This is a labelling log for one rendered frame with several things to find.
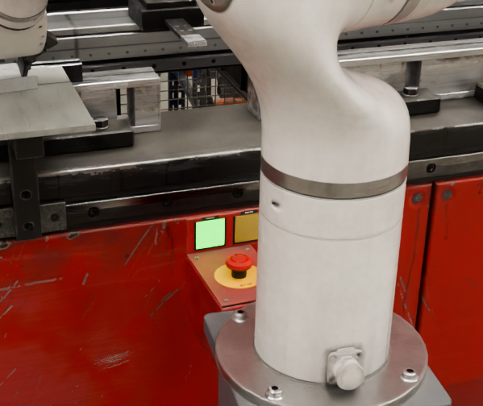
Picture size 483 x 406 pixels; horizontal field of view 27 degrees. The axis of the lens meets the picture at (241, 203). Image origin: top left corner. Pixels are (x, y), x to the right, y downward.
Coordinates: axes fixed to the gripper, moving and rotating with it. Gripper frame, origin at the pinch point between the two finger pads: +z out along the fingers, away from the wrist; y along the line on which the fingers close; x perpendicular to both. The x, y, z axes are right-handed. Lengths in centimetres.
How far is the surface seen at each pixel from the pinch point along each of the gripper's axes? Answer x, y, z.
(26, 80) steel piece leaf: 3.5, -2.5, -0.9
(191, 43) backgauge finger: -4.6, -34.5, 7.3
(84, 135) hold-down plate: 8.8, -11.8, 9.2
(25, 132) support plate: 16.5, 2.1, -9.7
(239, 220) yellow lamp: 31.6, -28.3, 0.2
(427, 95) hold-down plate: 14, -74, 5
